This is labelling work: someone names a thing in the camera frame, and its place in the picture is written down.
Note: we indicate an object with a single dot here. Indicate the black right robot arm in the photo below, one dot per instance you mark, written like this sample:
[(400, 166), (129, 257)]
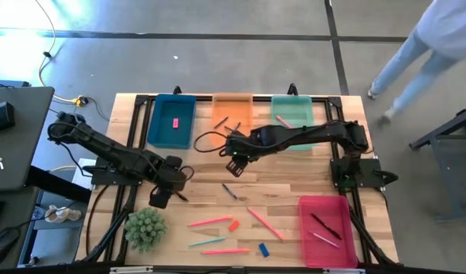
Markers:
[(313, 135)]

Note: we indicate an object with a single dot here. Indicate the pink eraser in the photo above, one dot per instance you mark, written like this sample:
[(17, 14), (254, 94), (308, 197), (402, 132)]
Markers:
[(175, 123)]

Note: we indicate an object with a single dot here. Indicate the orange translucent plastic bin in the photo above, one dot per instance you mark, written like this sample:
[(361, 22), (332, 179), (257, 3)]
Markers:
[(225, 106)]

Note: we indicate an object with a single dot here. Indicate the white paper sheet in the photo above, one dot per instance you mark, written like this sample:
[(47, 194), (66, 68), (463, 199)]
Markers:
[(80, 171)]

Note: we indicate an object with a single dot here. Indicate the yellow power plug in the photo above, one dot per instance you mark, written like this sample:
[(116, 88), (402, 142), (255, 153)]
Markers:
[(79, 101)]

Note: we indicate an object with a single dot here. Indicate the teal pen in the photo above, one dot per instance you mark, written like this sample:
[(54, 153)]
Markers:
[(208, 241)]

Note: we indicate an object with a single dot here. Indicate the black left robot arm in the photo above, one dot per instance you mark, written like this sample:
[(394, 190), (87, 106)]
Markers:
[(111, 152)]

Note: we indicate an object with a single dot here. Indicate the white figurine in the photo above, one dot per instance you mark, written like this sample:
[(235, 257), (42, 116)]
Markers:
[(59, 214)]

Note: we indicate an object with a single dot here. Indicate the blue plastic bin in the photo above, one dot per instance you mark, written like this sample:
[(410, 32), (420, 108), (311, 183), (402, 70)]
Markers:
[(168, 135)]

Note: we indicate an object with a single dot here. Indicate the black frame bracket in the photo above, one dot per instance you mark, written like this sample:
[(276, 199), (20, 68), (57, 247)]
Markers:
[(177, 90), (292, 90)]

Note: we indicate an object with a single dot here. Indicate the person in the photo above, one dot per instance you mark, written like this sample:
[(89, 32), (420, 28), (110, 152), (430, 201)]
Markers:
[(446, 30)]

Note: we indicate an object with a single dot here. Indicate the green artificial plant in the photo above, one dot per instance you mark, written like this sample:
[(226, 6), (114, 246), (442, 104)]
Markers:
[(145, 229)]

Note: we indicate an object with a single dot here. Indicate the grey metal cart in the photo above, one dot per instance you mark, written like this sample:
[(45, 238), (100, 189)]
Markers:
[(442, 130)]

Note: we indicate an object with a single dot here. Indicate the black box device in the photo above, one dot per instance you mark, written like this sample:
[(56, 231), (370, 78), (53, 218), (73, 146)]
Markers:
[(0, 117)]

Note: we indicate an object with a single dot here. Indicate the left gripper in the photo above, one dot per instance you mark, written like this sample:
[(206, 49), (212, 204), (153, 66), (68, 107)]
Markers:
[(172, 173)]

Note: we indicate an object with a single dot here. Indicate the purple pen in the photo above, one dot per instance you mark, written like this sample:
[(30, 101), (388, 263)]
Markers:
[(326, 240)]

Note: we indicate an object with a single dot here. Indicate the teal translucent plastic bin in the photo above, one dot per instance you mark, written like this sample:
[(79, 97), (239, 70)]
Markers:
[(294, 108)]

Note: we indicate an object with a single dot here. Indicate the blue eraser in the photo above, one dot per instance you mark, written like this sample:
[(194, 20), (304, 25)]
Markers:
[(263, 250)]

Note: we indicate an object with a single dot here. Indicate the red translucent plastic bin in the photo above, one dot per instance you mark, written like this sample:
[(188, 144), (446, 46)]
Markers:
[(326, 255)]

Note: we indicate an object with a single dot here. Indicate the black pen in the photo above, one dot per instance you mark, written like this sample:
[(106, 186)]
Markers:
[(326, 226)]

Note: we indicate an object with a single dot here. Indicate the grey laptop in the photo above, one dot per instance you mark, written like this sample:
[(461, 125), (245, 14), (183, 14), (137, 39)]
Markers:
[(23, 152)]

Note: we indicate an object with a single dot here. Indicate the dark side desk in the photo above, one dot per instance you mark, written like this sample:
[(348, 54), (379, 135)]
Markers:
[(58, 186)]

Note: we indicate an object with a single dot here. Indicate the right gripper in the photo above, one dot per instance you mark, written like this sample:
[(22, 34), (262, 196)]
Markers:
[(244, 144)]

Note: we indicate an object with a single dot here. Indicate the black aluminium table frame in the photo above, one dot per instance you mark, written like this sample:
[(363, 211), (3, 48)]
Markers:
[(261, 98)]

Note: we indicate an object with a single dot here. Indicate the orange eraser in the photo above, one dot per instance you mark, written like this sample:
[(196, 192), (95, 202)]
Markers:
[(234, 225)]

